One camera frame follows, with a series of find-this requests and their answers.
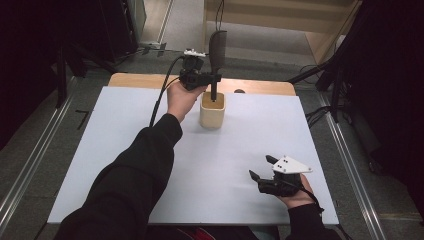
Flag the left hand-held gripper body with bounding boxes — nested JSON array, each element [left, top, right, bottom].
[[178, 48, 207, 91]]

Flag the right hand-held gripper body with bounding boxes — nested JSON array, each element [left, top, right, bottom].
[[258, 155, 314, 198]]

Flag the black spatula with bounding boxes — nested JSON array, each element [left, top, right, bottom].
[[208, 29, 229, 103]]

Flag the beige square cup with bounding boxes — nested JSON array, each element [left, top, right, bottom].
[[199, 92, 227, 130]]

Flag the person's right hand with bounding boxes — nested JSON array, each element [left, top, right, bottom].
[[276, 173, 316, 210]]

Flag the person's left hand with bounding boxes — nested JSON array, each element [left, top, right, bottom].
[[166, 81, 208, 123]]

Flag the white table board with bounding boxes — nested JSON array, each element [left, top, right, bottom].
[[47, 85, 340, 226]]

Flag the grey cabinet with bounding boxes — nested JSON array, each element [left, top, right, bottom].
[[124, 0, 148, 45]]

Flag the black metal stand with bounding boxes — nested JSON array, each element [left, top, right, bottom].
[[288, 49, 349, 124], [53, 41, 118, 110]]

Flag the light wooden shelf unit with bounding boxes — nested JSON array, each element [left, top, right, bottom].
[[202, 0, 364, 65]]

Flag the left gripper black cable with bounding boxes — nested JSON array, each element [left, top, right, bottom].
[[148, 54, 186, 129]]

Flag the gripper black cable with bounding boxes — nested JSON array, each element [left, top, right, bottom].
[[148, 54, 186, 129], [283, 179, 325, 215]]

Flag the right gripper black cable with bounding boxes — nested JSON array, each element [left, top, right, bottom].
[[283, 179, 325, 215]]

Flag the black floor cables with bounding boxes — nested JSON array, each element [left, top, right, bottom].
[[304, 105, 334, 130]]

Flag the black hanging cable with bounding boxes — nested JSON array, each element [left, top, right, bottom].
[[214, 0, 225, 33]]

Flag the metal floor rail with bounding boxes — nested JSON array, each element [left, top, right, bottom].
[[316, 91, 388, 240], [0, 76, 80, 232]]

